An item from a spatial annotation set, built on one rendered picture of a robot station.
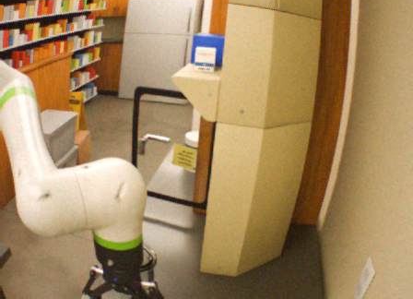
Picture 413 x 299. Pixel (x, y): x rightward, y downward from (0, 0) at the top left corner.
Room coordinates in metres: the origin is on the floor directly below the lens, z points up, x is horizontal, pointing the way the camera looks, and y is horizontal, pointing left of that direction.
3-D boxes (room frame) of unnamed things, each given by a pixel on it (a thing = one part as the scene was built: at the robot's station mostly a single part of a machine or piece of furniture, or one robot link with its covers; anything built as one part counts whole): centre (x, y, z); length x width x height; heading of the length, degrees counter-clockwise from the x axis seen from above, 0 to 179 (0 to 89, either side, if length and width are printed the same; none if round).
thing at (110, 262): (0.52, 0.14, 1.29); 0.12 x 0.09 x 0.06; 173
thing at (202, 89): (1.06, 0.02, 1.46); 0.32 x 0.12 x 0.10; 173
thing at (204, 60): (1.02, 0.03, 1.54); 0.05 x 0.05 x 0.06; 1
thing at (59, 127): (2.90, 1.43, 0.49); 0.60 x 0.42 x 0.33; 173
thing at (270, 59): (1.04, -0.16, 1.33); 0.32 x 0.25 x 0.77; 173
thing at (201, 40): (1.14, 0.01, 1.56); 0.10 x 0.10 x 0.09; 83
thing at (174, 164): (1.24, 0.11, 1.19); 0.30 x 0.01 x 0.40; 76
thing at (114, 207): (0.51, 0.14, 1.39); 0.13 x 0.11 x 0.14; 128
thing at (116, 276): (0.52, 0.14, 1.22); 0.08 x 0.07 x 0.09; 83
